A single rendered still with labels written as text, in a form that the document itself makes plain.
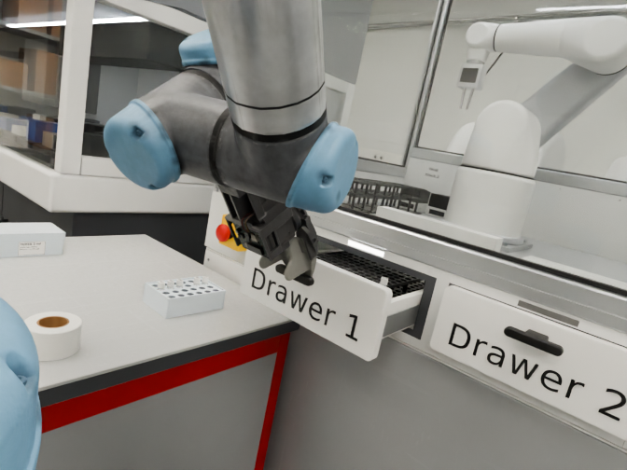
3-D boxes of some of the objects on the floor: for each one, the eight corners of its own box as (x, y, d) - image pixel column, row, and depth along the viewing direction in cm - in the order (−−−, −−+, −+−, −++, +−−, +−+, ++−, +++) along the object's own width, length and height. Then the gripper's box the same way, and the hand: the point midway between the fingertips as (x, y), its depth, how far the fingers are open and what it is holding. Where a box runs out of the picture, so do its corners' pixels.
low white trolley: (-85, 911, 58) (-76, 419, 43) (-139, 570, 96) (-145, 242, 81) (242, 609, 103) (301, 316, 88) (118, 458, 141) (145, 234, 126)
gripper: (198, 174, 55) (249, 290, 68) (255, 193, 48) (299, 316, 61) (246, 142, 59) (285, 256, 72) (304, 155, 52) (335, 278, 66)
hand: (301, 266), depth 67 cm, fingers closed on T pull, 3 cm apart
